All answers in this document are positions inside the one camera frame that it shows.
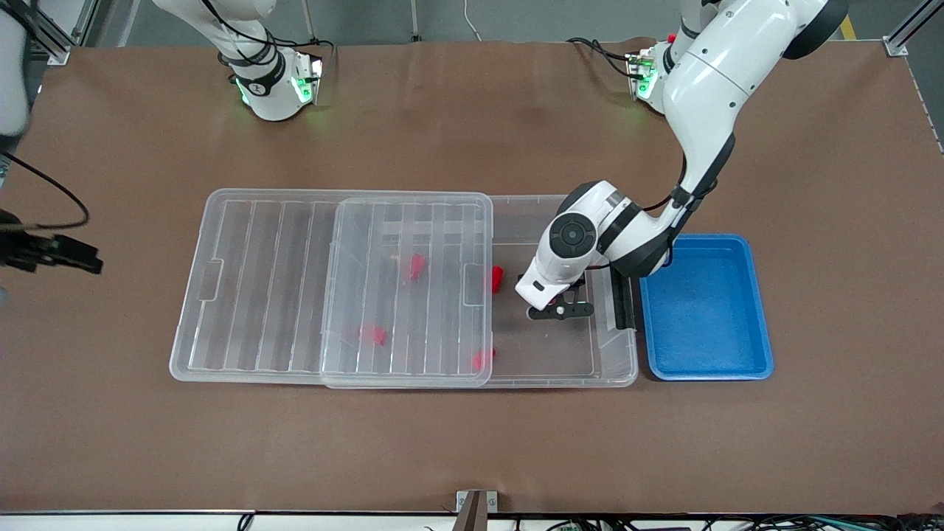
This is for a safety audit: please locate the clear plastic box lid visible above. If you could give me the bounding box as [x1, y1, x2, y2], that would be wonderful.
[170, 188, 493, 389]

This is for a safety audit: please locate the clear plastic storage box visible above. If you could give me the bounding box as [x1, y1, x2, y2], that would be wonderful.
[321, 193, 639, 389]

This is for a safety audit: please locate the blue plastic tray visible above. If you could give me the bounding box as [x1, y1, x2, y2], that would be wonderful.
[639, 234, 775, 382]

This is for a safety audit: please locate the brown table cover sheet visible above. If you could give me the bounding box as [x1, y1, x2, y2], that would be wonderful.
[0, 38, 944, 516]

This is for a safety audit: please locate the black box latch handle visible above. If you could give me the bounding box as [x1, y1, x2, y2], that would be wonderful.
[611, 267, 636, 331]

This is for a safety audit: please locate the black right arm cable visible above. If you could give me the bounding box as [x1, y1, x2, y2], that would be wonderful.
[0, 151, 91, 231]

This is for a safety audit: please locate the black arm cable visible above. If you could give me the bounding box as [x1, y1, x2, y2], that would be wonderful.
[0, 151, 91, 231]
[640, 173, 720, 216]

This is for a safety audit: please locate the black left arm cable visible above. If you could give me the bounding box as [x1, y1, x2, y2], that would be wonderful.
[640, 173, 720, 216]

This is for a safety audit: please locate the aluminium frame profile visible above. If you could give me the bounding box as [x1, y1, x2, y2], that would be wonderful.
[884, 0, 944, 58]
[15, 0, 100, 66]

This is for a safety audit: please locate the black left base cable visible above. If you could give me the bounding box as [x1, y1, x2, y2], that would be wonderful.
[566, 37, 639, 78]

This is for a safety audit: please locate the black base cable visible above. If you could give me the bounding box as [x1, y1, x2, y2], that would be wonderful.
[566, 37, 639, 78]
[201, 0, 336, 67]

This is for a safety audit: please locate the metal table edge bracket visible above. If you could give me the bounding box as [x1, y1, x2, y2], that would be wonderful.
[456, 490, 499, 531]

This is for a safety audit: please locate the black right base cable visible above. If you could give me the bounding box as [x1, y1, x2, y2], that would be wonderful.
[201, 0, 336, 67]

